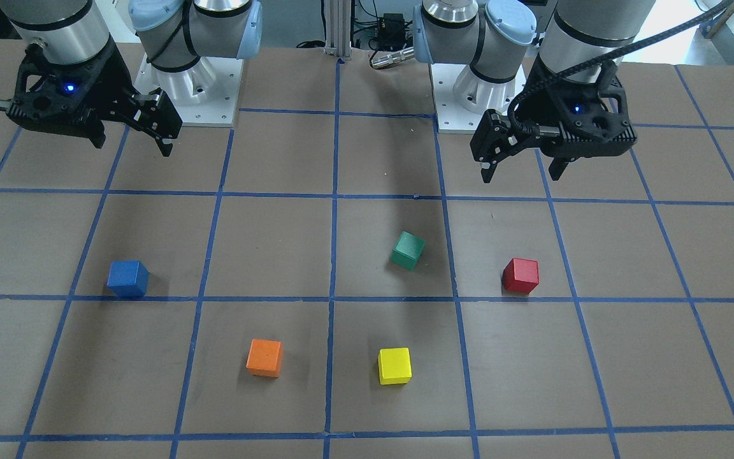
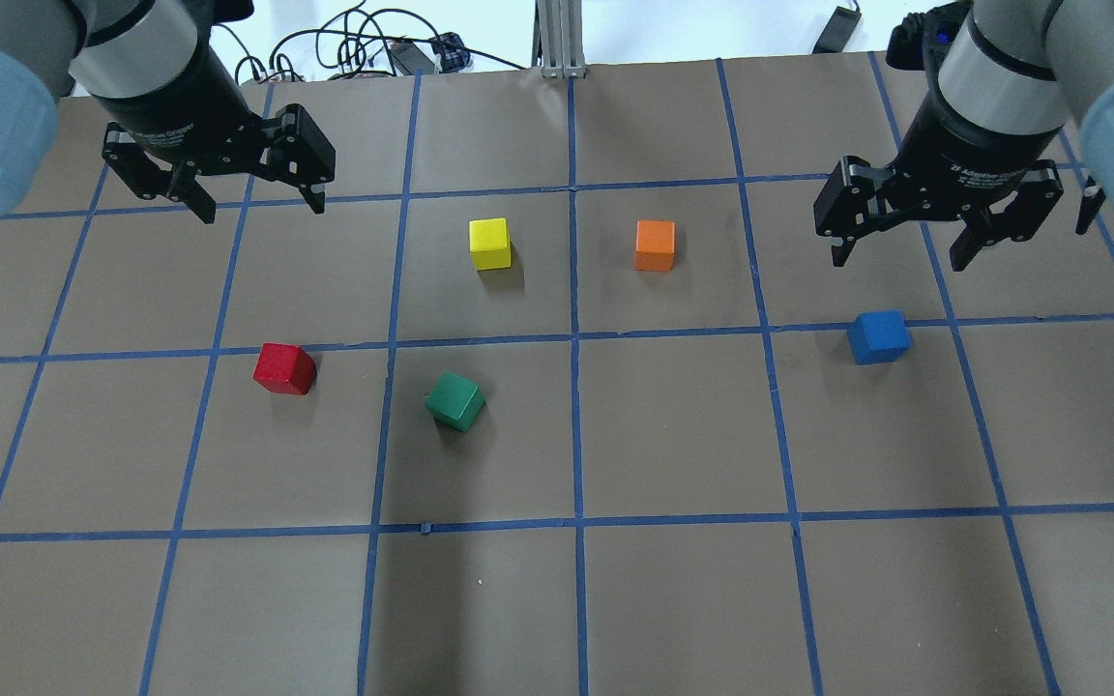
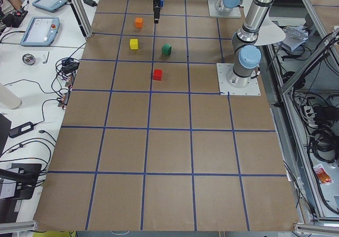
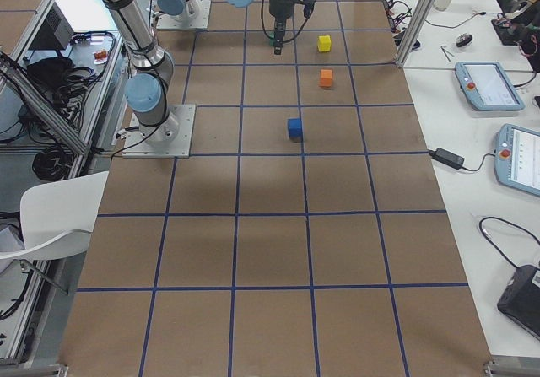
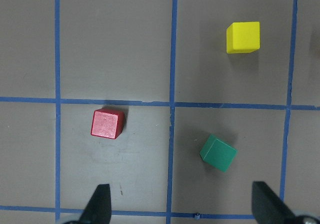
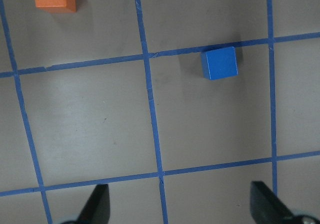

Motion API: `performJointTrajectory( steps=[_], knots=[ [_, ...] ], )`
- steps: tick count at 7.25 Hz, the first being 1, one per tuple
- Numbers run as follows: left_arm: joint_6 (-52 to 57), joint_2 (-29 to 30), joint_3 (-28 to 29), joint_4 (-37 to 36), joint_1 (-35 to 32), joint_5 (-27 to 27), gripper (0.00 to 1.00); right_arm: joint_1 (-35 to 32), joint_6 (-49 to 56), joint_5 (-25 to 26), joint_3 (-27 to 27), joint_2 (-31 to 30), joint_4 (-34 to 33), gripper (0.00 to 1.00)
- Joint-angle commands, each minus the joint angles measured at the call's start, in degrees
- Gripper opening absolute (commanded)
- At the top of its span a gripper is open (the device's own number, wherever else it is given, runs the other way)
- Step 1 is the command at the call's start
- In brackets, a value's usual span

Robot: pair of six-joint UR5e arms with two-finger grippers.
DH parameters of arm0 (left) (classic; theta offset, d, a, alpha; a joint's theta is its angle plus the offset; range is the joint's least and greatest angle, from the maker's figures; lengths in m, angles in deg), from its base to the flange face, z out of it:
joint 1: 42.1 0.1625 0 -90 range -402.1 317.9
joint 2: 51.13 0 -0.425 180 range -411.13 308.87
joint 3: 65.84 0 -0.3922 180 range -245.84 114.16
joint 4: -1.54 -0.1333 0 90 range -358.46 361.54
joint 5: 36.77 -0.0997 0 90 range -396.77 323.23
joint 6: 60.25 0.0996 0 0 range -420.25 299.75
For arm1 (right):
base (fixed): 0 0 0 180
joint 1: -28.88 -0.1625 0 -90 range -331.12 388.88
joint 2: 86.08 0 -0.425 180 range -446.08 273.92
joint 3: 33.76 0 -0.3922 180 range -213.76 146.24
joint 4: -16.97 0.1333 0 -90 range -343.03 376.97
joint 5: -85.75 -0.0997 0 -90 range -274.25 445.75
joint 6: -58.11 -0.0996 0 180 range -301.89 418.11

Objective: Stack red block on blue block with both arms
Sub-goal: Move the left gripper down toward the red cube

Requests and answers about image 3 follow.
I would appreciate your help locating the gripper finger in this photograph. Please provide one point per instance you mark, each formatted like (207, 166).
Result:
(156, 10)

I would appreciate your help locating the red wooden block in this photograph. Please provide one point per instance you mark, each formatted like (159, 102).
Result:
(157, 75)

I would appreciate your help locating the orange wooden block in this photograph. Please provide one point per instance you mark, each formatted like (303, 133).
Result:
(139, 22)

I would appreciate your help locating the yellow wooden block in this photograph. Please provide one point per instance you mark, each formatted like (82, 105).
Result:
(134, 44)

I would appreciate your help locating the green wooden block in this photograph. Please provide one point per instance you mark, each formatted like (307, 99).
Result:
(166, 49)

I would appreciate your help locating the black power adapter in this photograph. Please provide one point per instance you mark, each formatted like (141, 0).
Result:
(91, 3)
(21, 129)

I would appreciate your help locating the far teach pendant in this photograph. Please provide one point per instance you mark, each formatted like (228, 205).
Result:
(49, 5)

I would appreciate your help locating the teach pendant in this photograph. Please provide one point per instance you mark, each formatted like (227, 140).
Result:
(49, 5)
(41, 31)

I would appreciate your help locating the near teach pendant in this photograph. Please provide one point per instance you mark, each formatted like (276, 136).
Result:
(41, 31)

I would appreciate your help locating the white paper roll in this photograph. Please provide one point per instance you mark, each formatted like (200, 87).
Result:
(8, 98)

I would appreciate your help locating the white power strip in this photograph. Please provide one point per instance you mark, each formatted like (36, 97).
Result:
(310, 116)

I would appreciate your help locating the red snack packet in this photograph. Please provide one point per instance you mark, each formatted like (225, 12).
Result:
(322, 174)

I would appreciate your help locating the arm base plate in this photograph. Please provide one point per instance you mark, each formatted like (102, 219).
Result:
(230, 84)
(233, 13)

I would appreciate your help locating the aluminium frame post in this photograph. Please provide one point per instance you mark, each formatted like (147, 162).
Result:
(81, 17)

